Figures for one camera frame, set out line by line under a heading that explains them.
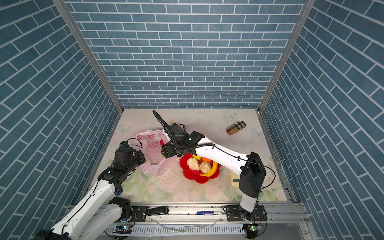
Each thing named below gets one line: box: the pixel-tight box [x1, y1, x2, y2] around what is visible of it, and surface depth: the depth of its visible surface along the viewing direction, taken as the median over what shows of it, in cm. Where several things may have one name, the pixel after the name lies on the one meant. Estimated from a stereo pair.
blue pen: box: [195, 210, 215, 216], surface depth 75 cm
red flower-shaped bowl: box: [179, 153, 222, 184], surface depth 88 cm
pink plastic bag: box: [134, 129, 178, 177], surface depth 91 cm
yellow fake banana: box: [199, 161, 218, 178], surface depth 85 cm
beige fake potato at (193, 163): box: [186, 157, 200, 171], surface depth 88 cm
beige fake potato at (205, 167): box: [199, 161, 212, 174], surface depth 85 cm
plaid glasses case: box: [226, 120, 246, 135], surface depth 109 cm
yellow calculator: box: [230, 170, 240, 188], surface depth 84 cm
